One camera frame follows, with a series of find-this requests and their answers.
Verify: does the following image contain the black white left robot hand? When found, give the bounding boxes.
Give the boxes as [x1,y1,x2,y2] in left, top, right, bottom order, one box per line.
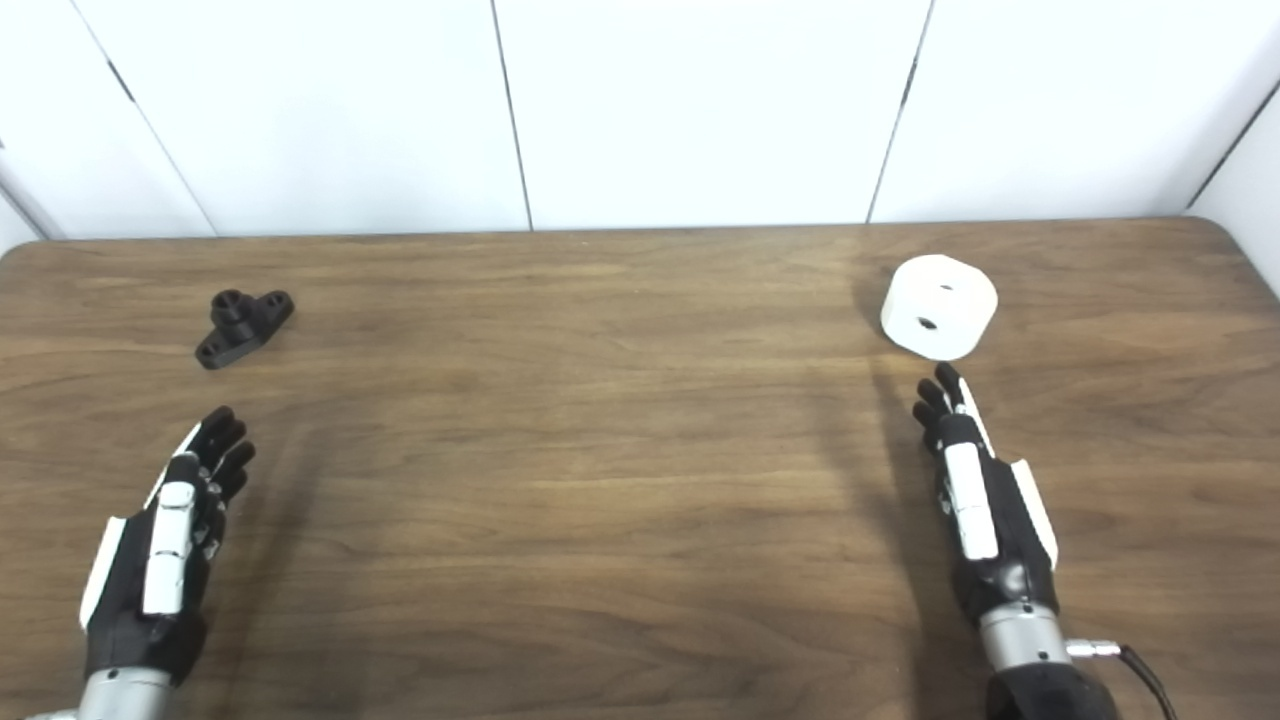
[80,405,256,689]

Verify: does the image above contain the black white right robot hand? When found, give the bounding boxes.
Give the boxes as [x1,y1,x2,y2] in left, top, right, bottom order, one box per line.
[912,362,1061,626]

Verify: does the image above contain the round white piece with holes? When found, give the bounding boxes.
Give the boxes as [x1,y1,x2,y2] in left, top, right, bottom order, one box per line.
[880,254,999,362]

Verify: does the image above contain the black flanged holder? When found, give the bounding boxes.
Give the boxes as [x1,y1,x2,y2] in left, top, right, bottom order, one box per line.
[194,289,296,371]

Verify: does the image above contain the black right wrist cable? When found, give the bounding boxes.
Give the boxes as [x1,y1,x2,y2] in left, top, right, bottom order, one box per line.
[1066,640,1181,720]

